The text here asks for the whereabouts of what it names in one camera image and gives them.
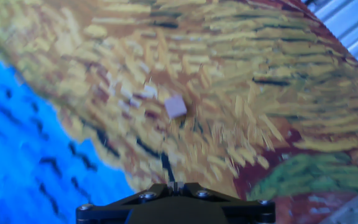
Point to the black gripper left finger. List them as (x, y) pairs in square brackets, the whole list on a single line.
[(113, 207)]

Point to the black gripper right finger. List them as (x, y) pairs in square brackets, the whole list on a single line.
[(241, 207)]

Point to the small wooden cube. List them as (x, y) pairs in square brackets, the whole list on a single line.
[(176, 106)]

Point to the painted wheat field cloth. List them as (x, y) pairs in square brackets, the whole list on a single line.
[(228, 77)]

